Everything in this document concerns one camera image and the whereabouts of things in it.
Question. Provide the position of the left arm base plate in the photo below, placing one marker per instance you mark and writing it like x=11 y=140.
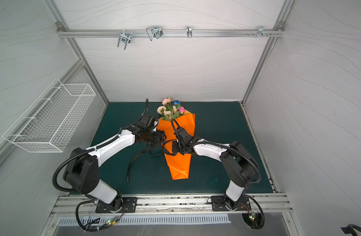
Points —
x=127 y=205

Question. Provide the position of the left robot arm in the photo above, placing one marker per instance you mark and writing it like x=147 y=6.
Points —
x=81 y=174

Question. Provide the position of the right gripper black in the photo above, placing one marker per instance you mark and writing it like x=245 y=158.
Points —
x=174 y=144

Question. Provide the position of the blue fake flower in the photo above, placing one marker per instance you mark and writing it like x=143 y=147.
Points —
x=176 y=103

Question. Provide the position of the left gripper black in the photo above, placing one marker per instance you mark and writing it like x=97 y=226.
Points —
x=160 y=137

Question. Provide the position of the white slotted cable duct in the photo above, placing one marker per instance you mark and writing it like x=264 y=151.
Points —
x=178 y=219

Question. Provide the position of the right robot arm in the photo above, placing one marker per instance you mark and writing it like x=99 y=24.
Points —
x=241 y=168

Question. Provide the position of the white wire basket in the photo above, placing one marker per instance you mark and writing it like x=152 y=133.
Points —
x=48 y=124

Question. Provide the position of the aluminium front rail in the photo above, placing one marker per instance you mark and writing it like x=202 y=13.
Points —
x=172 y=204

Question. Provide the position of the metal hook clamp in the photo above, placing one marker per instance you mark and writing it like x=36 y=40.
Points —
x=124 y=39
x=154 y=32

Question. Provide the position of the metal hook clamp left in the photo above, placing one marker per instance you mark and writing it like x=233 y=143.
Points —
x=124 y=39

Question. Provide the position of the orange wrapping paper sheet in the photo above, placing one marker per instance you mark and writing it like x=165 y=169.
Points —
x=177 y=161

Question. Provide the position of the green table mat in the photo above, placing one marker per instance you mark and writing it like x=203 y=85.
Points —
x=220 y=122

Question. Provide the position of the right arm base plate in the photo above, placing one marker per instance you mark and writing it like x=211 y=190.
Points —
x=223 y=203

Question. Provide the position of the metal ring clamp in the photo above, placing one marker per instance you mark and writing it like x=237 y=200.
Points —
x=189 y=31

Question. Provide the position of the metal bracket clamp right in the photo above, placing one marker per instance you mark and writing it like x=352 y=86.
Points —
x=260 y=33

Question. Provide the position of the black printed ribbon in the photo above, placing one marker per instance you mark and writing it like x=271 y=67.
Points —
x=147 y=151

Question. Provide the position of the metal hook clamp middle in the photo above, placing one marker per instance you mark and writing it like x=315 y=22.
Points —
x=154 y=32

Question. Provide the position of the aluminium crossbar rail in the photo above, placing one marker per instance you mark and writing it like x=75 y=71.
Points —
x=169 y=33

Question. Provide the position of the light pink fake rose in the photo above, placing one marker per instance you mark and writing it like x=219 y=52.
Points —
x=167 y=104

